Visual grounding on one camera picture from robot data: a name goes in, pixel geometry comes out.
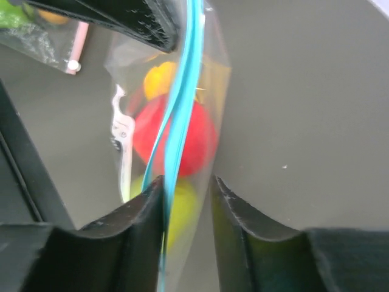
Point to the fake red apple in bag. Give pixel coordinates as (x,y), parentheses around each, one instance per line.
(200,144)

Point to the fake yellow lemon in bag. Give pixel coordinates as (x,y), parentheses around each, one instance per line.
(158,80)

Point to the clear zip bag blue seal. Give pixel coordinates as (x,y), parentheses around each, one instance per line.
(202,75)

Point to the clear zip bag pink seal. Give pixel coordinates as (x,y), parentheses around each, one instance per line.
(51,38)

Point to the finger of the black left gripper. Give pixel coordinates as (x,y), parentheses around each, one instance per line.
(151,22)

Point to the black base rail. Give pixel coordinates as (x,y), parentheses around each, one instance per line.
(28,194)

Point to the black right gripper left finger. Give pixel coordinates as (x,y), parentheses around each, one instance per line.
(118,252)

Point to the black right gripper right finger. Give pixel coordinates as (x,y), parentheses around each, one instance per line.
(256,253)

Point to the fake green pear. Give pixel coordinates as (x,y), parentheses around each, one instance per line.
(184,211)

